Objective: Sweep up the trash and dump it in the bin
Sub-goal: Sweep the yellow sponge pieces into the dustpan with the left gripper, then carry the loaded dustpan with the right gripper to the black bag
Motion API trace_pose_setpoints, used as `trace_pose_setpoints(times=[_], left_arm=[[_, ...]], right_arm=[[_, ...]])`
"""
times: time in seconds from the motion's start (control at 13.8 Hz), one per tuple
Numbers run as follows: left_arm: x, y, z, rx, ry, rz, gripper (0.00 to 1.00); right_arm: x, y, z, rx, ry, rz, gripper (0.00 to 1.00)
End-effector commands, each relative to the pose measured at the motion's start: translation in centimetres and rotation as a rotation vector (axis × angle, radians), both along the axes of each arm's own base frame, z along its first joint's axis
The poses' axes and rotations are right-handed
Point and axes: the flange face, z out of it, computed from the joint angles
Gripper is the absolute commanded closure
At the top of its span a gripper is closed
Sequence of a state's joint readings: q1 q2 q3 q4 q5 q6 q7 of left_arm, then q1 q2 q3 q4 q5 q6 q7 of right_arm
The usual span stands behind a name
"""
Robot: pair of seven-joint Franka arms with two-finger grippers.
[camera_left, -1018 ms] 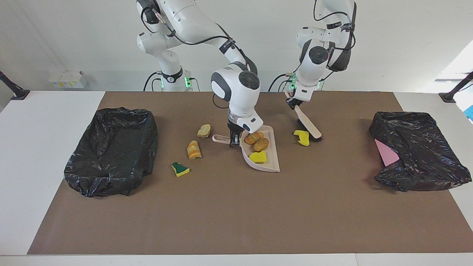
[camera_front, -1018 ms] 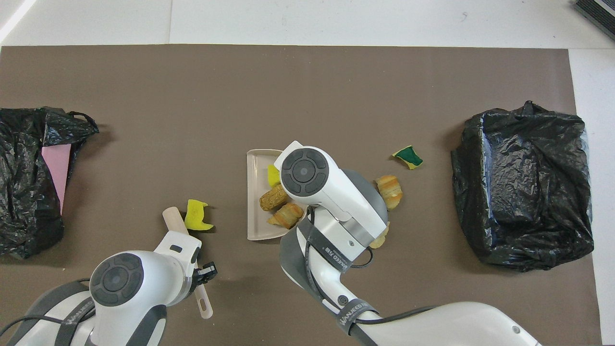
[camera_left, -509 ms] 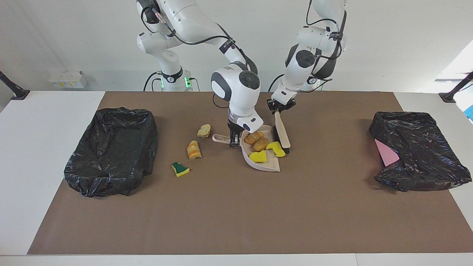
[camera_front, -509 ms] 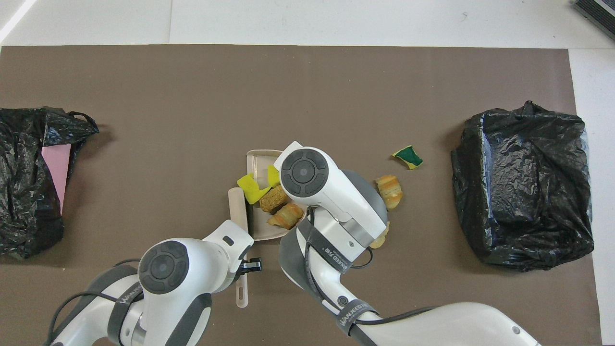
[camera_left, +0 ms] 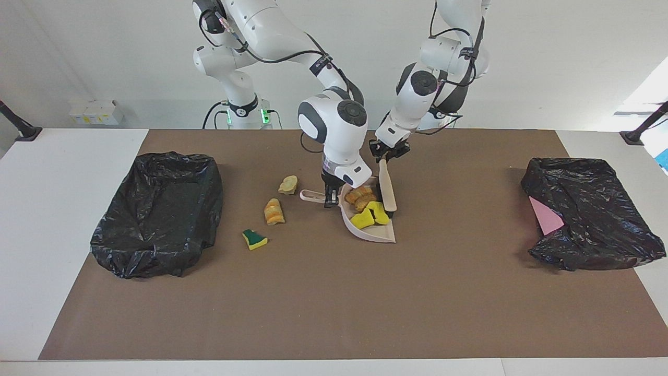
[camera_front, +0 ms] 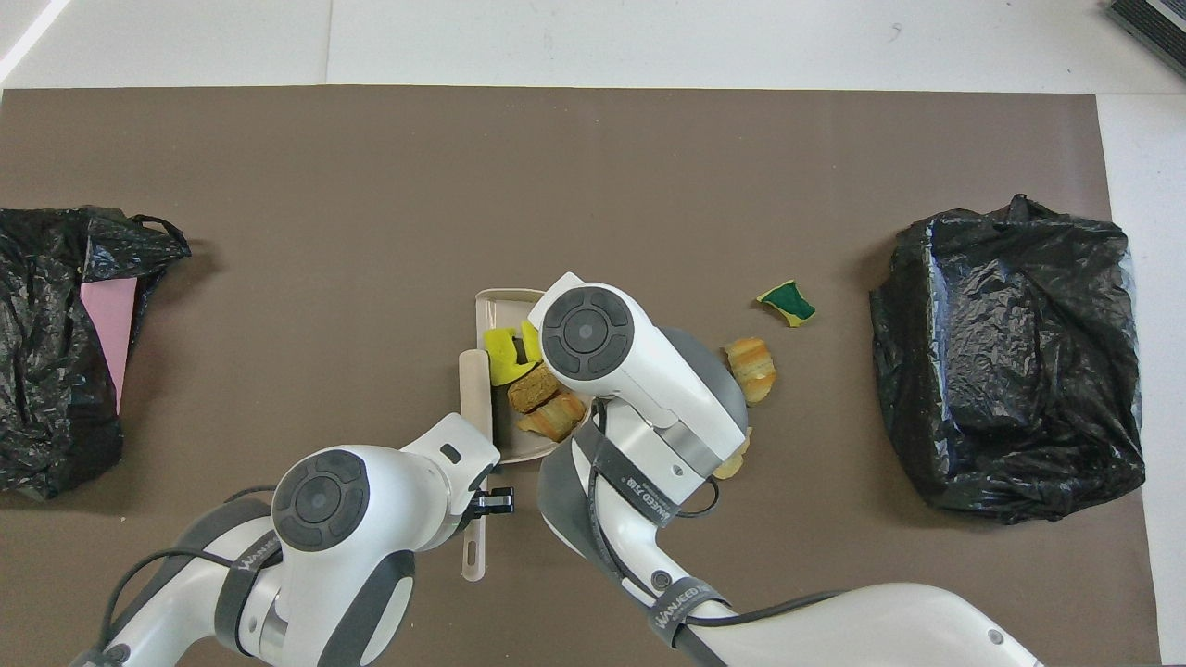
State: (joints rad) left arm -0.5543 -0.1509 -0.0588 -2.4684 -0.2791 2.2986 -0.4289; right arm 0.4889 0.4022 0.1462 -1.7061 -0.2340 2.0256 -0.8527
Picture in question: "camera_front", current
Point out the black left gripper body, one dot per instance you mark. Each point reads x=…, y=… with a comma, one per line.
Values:
x=496, y=501

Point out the striped croissant pastry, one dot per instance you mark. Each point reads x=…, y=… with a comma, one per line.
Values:
x=750, y=369
x=554, y=417

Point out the beige hand brush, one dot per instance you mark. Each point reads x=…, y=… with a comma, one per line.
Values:
x=474, y=389

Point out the brown bread roll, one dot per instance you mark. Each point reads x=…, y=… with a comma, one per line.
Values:
x=533, y=389

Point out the yellow sponge piece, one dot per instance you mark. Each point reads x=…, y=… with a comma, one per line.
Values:
x=530, y=341
x=503, y=357

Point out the beige plastic dustpan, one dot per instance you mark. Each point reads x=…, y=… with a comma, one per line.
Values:
x=496, y=310

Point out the pale bread piece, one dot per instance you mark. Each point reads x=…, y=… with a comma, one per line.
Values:
x=734, y=461

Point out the green and yellow sponge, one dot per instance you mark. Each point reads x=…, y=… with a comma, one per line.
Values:
x=788, y=301

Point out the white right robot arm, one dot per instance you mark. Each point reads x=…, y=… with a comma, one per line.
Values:
x=602, y=343

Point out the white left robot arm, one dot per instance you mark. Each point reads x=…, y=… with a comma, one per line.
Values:
x=324, y=519

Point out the crumpled black trash bag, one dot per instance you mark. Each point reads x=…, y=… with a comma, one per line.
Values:
x=42, y=371

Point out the black bag lined bin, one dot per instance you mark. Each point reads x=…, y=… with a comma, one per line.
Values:
x=1010, y=371

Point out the brown table mat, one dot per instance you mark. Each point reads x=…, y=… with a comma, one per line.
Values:
x=371, y=185

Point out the pink sheet in bag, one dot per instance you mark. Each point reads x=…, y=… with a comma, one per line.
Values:
x=109, y=324

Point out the dark ribbed device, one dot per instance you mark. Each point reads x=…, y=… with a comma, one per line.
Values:
x=1154, y=23

